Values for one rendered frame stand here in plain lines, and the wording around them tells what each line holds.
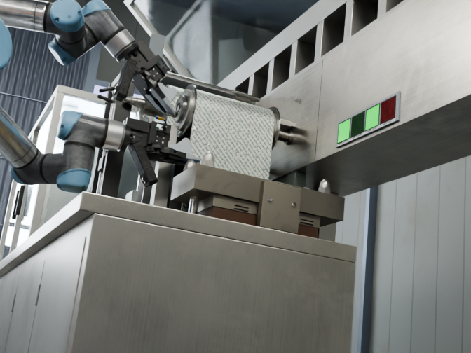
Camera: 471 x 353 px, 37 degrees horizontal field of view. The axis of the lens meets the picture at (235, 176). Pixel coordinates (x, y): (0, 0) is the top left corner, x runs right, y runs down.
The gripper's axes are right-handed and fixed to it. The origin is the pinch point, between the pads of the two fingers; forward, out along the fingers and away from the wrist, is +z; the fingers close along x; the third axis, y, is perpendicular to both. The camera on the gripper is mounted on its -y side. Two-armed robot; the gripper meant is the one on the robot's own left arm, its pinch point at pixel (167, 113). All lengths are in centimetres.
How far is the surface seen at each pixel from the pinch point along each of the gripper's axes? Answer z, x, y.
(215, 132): 12.0, -7.7, 3.4
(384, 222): 120, 142, 129
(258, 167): 26.6, -7.8, 7.0
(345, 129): 30.9, -32.4, 19.1
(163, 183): 13.7, 0.4, -14.1
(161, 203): 17.2, 0.4, -18.1
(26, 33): -111, 307, 103
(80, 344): 24, -33, -62
